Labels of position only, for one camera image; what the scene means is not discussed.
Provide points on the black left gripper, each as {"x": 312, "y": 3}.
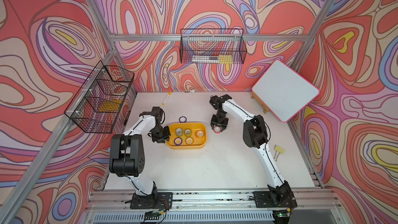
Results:
{"x": 165, "y": 136}

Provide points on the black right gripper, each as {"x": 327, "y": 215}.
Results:
{"x": 223, "y": 125}

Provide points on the red tape roll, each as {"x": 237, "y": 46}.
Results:
{"x": 217, "y": 130}

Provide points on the clear grey tape roll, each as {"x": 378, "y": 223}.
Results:
{"x": 179, "y": 132}

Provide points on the purple tape roll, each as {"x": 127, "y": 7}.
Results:
{"x": 182, "y": 119}
{"x": 178, "y": 141}

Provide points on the yellow plastic storage box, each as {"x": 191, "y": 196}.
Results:
{"x": 194, "y": 126}

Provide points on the orange tape roll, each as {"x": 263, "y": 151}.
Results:
{"x": 200, "y": 134}

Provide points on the yellow-green tape roll table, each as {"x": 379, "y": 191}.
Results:
{"x": 187, "y": 132}

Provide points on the yellow-orange tape roll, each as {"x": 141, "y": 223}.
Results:
{"x": 189, "y": 141}

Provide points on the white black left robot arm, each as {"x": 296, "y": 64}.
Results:
{"x": 127, "y": 155}

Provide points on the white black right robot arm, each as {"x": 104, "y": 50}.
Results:
{"x": 256, "y": 135}

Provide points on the yellow white marker pen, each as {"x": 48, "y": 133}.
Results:
{"x": 166, "y": 98}

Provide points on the wooden board easel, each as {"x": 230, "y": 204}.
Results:
{"x": 264, "y": 106}

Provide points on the yellow block in left basket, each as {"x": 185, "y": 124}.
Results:
{"x": 109, "y": 106}

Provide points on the items in back basket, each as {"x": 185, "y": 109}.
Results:
{"x": 220, "y": 59}

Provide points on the yellow binder clip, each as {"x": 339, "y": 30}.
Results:
{"x": 278, "y": 151}

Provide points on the white board pink edge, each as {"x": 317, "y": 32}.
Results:
{"x": 283, "y": 91}

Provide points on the green circuit board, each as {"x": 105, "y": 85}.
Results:
{"x": 153, "y": 215}

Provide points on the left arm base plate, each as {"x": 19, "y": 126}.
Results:
{"x": 163, "y": 200}

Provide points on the black wire basket left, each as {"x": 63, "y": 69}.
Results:
{"x": 105, "y": 82}

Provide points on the black wire basket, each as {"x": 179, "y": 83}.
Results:
{"x": 105, "y": 82}
{"x": 212, "y": 42}

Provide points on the black wire basket back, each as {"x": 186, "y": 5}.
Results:
{"x": 212, "y": 42}

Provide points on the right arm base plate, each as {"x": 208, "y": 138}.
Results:
{"x": 268, "y": 199}

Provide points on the aluminium frame post left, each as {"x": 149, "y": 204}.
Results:
{"x": 113, "y": 54}

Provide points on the aluminium frame post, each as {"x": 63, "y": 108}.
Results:
{"x": 305, "y": 47}
{"x": 113, "y": 54}

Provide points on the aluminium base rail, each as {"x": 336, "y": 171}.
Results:
{"x": 222, "y": 206}

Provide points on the aluminium frame post right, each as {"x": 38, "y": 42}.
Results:
{"x": 305, "y": 47}

